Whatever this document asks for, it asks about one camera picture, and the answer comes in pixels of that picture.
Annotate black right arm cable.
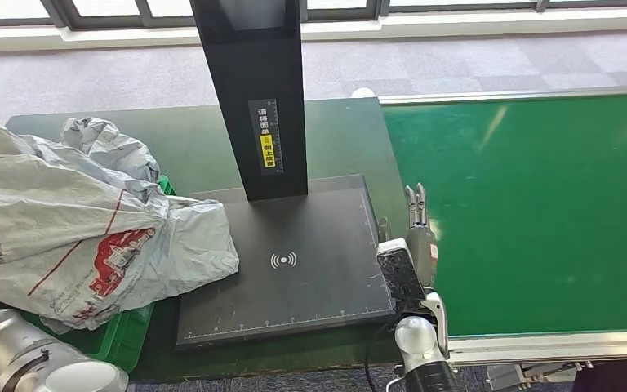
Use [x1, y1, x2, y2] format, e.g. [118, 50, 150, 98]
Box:
[363, 310, 401, 392]

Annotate black yellow machine label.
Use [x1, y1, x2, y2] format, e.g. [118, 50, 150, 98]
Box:
[247, 98, 284, 176]

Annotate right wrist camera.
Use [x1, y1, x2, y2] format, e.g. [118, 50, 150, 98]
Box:
[376, 238, 427, 315]

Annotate plain pale grey parcel bag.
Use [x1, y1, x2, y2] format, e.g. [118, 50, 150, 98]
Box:
[124, 194, 241, 301]

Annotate white parcel bag red print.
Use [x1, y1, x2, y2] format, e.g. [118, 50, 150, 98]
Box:
[0, 116, 171, 332]

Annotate green plastic crate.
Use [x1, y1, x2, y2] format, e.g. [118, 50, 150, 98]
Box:
[0, 174, 176, 374]

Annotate dark boxy object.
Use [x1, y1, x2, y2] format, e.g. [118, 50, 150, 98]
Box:
[571, 359, 627, 392]

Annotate green conveyor belt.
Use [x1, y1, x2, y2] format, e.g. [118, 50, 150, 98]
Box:
[379, 86, 627, 366]

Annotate dark window frame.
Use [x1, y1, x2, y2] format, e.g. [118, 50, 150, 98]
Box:
[0, 0, 627, 29]

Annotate black inbound scanner machine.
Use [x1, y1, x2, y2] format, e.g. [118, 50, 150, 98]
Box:
[175, 0, 398, 350]

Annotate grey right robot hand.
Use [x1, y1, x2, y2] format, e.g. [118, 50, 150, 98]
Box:
[402, 182, 440, 291]

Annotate dark green table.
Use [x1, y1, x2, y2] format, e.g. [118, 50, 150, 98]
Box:
[5, 97, 417, 382]

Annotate white window sill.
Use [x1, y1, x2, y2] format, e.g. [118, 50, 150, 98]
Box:
[0, 6, 627, 54]

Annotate grey printed parcel bag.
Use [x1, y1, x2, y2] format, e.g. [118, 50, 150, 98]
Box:
[60, 116, 162, 188]

